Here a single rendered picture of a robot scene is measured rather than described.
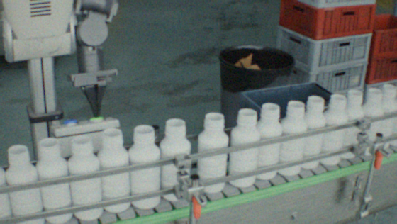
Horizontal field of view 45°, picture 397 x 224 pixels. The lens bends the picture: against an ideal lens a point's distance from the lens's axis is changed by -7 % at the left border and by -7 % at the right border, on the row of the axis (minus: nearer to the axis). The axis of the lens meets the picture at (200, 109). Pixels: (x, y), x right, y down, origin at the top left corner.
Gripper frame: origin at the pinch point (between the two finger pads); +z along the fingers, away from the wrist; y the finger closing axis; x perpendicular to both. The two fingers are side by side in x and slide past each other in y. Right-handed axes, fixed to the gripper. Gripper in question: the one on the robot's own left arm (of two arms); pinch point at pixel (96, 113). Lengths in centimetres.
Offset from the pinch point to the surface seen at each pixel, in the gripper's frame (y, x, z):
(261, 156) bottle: 30.3, -15.7, 12.3
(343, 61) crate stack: 210, 171, 6
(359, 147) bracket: 55, -19, 15
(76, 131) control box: -5.6, -4.0, 2.5
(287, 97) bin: 75, 41, 8
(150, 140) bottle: 5.6, -19.2, 4.1
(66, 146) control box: -8.1, -4.0, 5.3
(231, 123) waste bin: 110, 157, 34
